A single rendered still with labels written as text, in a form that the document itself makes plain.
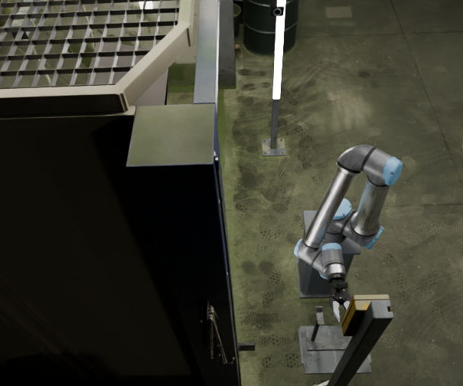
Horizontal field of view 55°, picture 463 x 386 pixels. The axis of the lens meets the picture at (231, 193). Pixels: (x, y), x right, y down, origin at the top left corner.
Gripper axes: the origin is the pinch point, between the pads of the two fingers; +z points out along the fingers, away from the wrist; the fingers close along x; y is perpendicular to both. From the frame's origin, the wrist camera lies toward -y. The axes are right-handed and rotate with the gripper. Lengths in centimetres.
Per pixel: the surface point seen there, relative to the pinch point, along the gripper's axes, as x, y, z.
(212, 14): 48, -119, -41
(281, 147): 8, 108, -196
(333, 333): -0.3, 29.6, -3.7
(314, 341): 9.3, 29.6, 0.2
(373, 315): 2, -54, 19
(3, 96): 92, -124, -5
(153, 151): 59, -119, 8
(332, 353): 1.2, 30.4, 5.5
